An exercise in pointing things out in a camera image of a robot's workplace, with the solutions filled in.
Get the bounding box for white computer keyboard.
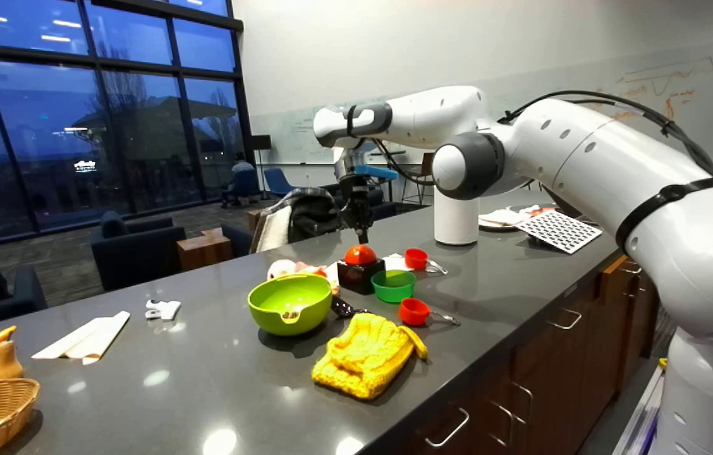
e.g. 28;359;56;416
517;207;604;257

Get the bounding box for small wooden side table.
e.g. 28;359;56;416
174;224;235;272

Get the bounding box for red measuring cup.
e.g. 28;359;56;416
398;295;463;328
404;244;450;277

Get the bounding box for dark navy armchair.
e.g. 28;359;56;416
90;213;191;291

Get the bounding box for large dark window frame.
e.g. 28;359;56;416
0;0;257;252

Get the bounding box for white folded paper strips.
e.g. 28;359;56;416
28;309;134;367

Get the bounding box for white paper napkin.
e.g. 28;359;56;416
380;250;415;277

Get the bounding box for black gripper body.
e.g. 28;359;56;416
331;175;388;224

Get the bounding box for small crumpled white wrapper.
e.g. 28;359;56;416
143;295;183;324

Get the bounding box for black backpack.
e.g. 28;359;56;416
286;185;351;244

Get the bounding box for wall whiteboard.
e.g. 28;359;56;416
250;48;713;168

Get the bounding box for lime green mixing bowl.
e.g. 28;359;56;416
245;272;337;338

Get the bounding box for seated person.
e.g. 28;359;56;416
221;148;264;210

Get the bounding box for white cylinder container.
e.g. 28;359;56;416
434;185;483;247

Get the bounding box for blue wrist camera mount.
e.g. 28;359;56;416
355;164;399;185

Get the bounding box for white and peach toy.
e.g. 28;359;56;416
265;254;329;283

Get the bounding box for dark wooden counter cabinet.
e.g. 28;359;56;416
372;243;671;455

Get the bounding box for yellow knitted cloth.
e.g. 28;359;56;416
308;310;431;401

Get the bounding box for white paper stack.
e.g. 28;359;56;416
478;205;537;231

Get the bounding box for small green plastic bowl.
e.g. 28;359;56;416
369;268;421;306

